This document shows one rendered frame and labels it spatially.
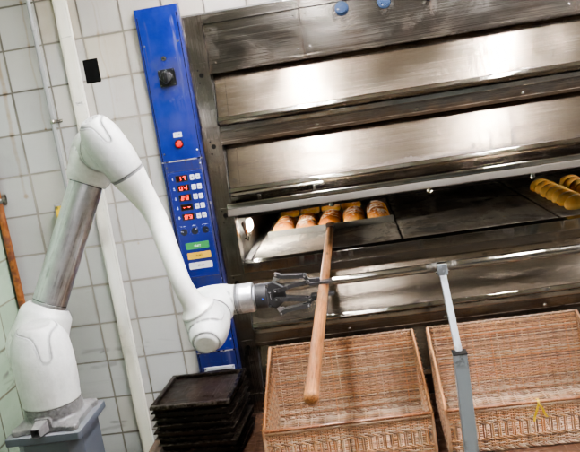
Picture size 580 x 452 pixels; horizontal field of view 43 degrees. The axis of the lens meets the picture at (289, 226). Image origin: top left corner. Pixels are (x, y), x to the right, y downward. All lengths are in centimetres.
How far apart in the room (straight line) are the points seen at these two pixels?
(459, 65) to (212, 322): 128
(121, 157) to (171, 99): 69
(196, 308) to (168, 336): 86
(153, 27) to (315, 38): 58
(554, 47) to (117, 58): 155
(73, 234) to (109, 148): 31
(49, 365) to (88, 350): 99
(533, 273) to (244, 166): 113
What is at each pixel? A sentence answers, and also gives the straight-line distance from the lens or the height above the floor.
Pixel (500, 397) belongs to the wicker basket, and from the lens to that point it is 281.
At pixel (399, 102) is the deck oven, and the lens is 266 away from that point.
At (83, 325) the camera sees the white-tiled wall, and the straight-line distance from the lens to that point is 298.
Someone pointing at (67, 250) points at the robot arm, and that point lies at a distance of 221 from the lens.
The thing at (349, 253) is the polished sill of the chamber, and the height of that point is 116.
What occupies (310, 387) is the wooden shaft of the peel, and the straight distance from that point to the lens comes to 145.
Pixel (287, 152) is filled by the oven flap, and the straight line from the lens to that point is 269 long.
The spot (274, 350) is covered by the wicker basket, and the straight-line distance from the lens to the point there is 280.
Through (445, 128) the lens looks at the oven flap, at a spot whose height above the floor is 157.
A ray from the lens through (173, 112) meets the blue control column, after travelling 270.
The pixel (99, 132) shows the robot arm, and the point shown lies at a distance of 205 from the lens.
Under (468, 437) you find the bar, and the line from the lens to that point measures 232.
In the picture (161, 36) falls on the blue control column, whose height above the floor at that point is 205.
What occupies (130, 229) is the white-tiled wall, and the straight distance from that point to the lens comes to 282.
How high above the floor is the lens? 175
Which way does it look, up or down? 10 degrees down
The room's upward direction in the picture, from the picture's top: 9 degrees counter-clockwise
